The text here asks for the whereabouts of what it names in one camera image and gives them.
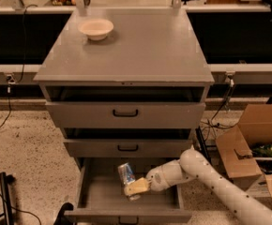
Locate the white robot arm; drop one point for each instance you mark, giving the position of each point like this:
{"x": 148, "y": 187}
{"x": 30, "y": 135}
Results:
{"x": 193, "y": 165}

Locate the cardboard box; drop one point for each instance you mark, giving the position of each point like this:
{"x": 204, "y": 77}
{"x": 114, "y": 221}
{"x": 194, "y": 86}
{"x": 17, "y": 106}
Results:
{"x": 234, "y": 145}

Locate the grey top drawer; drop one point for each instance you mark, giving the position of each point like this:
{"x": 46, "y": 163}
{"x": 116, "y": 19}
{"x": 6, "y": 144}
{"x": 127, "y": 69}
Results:
{"x": 125, "y": 107}

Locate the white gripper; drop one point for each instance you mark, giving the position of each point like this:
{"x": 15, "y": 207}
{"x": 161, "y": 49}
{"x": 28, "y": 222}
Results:
{"x": 155, "y": 180}

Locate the grey drawer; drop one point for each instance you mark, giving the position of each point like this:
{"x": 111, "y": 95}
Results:
{"x": 101, "y": 198}
{"x": 127, "y": 142}
{"x": 125, "y": 107}

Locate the grey bottom drawer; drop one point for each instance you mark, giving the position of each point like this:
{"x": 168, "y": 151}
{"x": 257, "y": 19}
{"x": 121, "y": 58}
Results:
{"x": 101, "y": 198}

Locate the black stand lower left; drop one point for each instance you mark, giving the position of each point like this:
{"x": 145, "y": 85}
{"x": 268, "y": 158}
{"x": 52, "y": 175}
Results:
{"x": 6, "y": 214}

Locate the black bar beside cabinet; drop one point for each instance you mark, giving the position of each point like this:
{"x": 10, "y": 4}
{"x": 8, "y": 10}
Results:
{"x": 203, "y": 148}

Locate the grey middle drawer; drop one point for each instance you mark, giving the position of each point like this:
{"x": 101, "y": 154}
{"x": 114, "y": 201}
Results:
{"x": 127, "y": 142}

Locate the white bowl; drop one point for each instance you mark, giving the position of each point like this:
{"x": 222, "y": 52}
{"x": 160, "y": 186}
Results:
{"x": 96, "y": 29}

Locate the grey drawer cabinet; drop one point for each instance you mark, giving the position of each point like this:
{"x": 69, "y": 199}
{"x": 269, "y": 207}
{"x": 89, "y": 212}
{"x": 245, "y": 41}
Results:
{"x": 147, "y": 47}

